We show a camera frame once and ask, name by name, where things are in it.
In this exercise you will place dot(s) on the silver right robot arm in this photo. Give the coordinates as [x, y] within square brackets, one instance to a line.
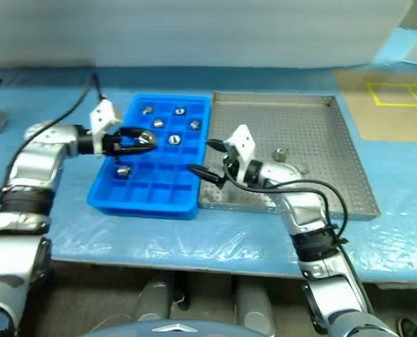
[299, 210]

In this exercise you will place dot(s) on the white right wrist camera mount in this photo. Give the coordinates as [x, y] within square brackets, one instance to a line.
[245, 142]

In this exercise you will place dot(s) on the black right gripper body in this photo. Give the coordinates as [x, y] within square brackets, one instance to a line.
[230, 165]

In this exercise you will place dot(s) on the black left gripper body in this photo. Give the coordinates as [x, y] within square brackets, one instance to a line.
[111, 144]

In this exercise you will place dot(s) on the blue table cover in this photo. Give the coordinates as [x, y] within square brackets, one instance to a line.
[194, 238]

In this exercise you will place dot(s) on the blue compartment tray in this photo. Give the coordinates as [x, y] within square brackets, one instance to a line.
[159, 182]

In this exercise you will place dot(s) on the small metal roller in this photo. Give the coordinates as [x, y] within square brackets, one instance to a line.
[123, 171]
[146, 110]
[279, 153]
[158, 123]
[174, 139]
[179, 111]
[146, 137]
[194, 124]

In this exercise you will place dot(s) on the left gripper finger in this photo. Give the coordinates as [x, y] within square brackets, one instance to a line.
[133, 130]
[138, 148]

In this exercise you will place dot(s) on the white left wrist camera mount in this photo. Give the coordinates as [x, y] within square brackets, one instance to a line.
[103, 114]

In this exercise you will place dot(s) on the perforated steel tray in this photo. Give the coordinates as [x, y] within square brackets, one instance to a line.
[299, 119]

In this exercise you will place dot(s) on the blue-grey rounded chest shell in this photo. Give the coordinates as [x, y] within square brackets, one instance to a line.
[173, 330]

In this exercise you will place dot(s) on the white backdrop panel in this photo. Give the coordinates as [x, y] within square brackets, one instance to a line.
[194, 31]

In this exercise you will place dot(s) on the black shoe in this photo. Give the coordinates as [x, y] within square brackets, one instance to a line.
[410, 328]

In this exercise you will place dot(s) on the grey rounded leg cover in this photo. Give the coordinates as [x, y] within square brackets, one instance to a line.
[152, 298]
[254, 305]

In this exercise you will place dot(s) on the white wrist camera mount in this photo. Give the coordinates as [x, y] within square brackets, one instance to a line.
[245, 142]
[103, 114]

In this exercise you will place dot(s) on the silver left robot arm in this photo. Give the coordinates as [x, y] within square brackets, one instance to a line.
[36, 151]

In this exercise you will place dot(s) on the brown cardboard sheet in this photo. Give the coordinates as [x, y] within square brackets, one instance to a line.
[387, 123]

